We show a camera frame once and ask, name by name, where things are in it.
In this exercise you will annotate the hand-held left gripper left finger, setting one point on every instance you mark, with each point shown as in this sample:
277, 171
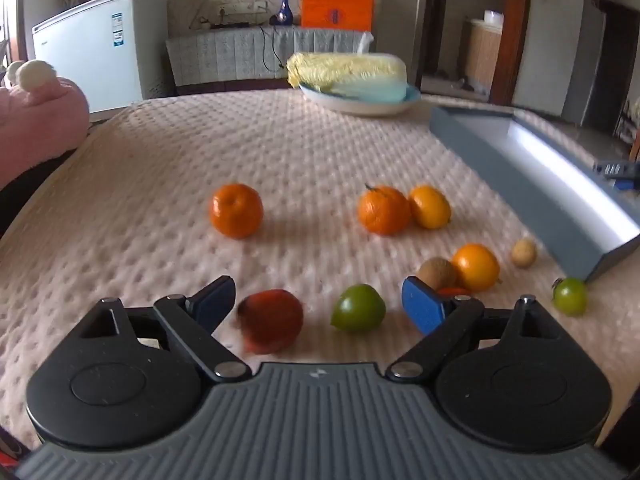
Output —
215, 302

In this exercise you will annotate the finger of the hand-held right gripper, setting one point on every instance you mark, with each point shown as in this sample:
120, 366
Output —
612, 169

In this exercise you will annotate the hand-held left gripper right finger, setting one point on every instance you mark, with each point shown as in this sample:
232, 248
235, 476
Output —
422, 305

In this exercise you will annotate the red tomato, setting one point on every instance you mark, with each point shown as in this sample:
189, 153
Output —
452, 291

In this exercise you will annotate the brown kiwi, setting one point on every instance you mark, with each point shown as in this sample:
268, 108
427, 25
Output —
436, 273

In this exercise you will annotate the red apple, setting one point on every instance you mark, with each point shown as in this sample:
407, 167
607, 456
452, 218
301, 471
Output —
271, 320

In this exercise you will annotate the smooth yellow-orange orange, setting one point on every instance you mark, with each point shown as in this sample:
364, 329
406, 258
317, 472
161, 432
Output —
475, 267
430, 206

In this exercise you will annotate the orange mandarin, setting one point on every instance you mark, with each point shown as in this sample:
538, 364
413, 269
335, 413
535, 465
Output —
384, 210
236, 210

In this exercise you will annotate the grey cardboard box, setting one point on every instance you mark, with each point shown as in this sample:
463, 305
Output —
500, 160

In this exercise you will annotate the pale longan fruit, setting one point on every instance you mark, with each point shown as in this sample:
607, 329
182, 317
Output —
524, 252

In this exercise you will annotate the green tomato with calyx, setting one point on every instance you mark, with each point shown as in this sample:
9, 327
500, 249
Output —
570, 296

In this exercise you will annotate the brown wooden door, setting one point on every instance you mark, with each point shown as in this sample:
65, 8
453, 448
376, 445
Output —
512, 35

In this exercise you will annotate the wooden kitchen cabinet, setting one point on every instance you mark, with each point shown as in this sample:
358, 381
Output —
482, 55

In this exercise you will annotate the white pot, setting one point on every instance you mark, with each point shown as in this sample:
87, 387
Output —
492, 17

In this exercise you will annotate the light blue plate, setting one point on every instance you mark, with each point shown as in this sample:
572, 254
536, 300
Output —
360, 106

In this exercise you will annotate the brown television cabinet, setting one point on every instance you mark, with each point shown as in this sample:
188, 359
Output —
230, 85

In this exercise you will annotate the dark wooden door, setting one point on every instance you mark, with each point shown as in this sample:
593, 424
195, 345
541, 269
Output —
432, 15

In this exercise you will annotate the white lace cabinet cloth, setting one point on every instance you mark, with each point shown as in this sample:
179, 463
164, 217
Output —
220, 55

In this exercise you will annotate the napa cabbage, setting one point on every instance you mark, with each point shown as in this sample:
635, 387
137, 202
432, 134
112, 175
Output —
345, 67

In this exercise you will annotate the pink plush pillow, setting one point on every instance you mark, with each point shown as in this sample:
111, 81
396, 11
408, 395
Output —
40, 120

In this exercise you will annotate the white plastic sheet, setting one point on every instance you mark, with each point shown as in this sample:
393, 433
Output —
365, 42

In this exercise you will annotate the white chest freezer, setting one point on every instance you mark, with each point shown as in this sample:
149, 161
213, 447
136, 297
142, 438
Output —
90, 60

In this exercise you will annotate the blue glass bottle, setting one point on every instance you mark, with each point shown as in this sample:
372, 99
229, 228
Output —
285, 10

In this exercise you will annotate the white wall socket strip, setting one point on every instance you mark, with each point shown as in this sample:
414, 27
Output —
242, 8

